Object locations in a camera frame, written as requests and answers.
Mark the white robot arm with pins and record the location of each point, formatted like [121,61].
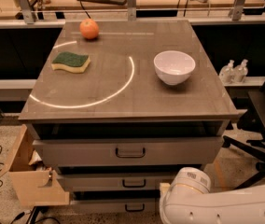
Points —
[188,200]

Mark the grey drawer cabinet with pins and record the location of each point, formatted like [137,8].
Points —
[120,96]

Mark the white bowl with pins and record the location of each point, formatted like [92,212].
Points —
[173,67]

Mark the green yellow sponge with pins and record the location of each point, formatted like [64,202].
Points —
[71,62]

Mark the orange fruit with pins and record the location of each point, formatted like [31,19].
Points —
[89,29]

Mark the left clear bottle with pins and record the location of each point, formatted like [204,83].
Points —
[226,72]

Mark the clear bottle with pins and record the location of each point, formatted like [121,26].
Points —
[226,72]
[240,72]

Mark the right clear bottle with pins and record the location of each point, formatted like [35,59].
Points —
[240,72]

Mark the cardboard box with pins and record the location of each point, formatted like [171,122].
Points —
[33,187]

